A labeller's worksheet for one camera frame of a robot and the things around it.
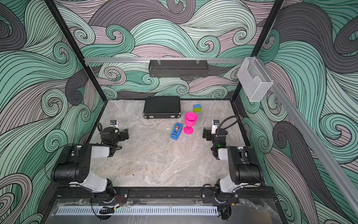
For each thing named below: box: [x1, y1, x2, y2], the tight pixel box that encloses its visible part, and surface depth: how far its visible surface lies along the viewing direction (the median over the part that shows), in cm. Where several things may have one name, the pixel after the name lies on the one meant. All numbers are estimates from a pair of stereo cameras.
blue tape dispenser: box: [170, 122, 183, 141], surface depth 99 cm
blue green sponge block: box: [192, 104, 202, 113], surface depth 116 cm
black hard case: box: [143, 96, 182, 119], surface depth 113 cm
